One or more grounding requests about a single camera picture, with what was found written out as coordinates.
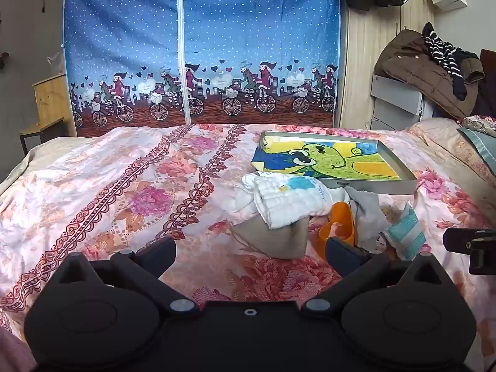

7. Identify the floral pillow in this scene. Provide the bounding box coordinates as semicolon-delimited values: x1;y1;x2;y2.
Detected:
463;115;496;137

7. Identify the white quilted cloth blue print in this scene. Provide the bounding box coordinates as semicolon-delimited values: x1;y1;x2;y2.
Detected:
254;174;342;229

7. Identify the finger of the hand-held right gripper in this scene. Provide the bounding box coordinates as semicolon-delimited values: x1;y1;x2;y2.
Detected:
444;228;496;252

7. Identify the grey-blue satin pillow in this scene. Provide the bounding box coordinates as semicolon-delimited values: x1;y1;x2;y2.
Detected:
457;127;496;163

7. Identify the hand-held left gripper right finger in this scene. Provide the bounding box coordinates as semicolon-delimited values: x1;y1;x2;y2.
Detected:
300;236;450;317

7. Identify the grey cloth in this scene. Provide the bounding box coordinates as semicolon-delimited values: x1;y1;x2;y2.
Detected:
344;186;392;251

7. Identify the wooden side table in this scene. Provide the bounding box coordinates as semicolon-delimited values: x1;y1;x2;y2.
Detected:
19;73;77;152

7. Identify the brown padded jacket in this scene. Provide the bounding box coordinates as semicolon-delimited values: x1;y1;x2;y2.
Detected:
374;29;485;119

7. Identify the light wooden wardrobe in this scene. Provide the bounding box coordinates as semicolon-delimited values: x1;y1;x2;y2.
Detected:
339;0;435;130

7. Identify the blue bicycle print fabric wardrobe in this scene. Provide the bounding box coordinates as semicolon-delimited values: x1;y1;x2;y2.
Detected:
62;0;342;139

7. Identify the beige fabric pouch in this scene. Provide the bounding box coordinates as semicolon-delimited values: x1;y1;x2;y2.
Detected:
232;215;311;259

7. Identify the teal and white packet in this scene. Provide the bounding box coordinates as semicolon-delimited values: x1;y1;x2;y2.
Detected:
382;203;427;261

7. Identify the black white striped garment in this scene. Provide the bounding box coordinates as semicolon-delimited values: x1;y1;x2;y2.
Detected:
422;22;480;100

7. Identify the orange silicone cup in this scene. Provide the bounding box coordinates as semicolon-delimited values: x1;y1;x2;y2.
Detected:
318;201;355;258

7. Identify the grey shallow tray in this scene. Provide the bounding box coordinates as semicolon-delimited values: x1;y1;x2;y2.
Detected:
254;130;418;195

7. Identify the dark red headboard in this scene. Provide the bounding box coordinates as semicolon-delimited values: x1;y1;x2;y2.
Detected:
480;48;496;86

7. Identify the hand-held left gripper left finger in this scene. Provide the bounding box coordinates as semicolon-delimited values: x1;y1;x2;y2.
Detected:
51;236;201;317

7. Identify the clear plastic bag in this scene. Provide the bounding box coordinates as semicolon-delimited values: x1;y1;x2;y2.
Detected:
46;51;65;77

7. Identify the dark garment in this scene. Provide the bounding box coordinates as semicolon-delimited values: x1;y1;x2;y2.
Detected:
471;79;496;119

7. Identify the pink floral bedspread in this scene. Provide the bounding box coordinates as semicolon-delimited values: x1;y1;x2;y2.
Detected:
0;118;496;372

